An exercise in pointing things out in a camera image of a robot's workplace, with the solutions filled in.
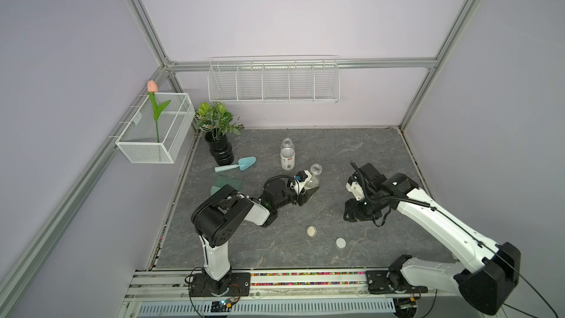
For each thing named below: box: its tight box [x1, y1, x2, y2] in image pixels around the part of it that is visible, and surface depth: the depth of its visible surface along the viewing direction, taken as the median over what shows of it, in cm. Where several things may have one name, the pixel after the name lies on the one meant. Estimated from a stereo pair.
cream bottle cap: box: [306, 225, 318, 238], surface depth 86 cm
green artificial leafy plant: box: [194, 101, 245, 143], surface depth 92 cm
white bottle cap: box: [335, 237, 347, 249], surface depth 84 cm
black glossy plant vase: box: [204, 131, 235, 166], surface depth 101 cm
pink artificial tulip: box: [147, 80, 172, 143], surface depth 81 cm
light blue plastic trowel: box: [214, 156, 257, 173], surface depth 107 cm
